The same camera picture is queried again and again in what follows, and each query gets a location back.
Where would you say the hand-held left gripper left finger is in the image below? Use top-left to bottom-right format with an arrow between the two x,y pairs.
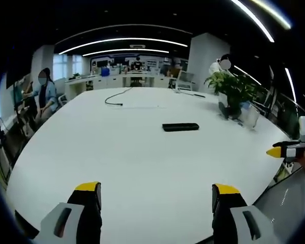
32,181 -> 103,244

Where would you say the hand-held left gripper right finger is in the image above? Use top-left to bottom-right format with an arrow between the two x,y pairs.
211,183 -> 280,244

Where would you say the black remote control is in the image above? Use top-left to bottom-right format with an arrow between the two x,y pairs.
162,123 -> 200,132

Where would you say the grey mesh chair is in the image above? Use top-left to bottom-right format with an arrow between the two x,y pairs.
253,166 -> 305,237

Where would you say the clear plastic box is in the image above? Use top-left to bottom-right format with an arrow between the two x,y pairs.
237,101 -> 260,129

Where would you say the green potted plant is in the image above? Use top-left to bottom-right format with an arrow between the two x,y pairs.
204,71 -> 257,120

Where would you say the white counter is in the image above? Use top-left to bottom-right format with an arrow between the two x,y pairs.
64,71 -> 173,101

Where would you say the black cable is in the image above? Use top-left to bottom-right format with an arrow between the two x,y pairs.
104,86 -> 133,106

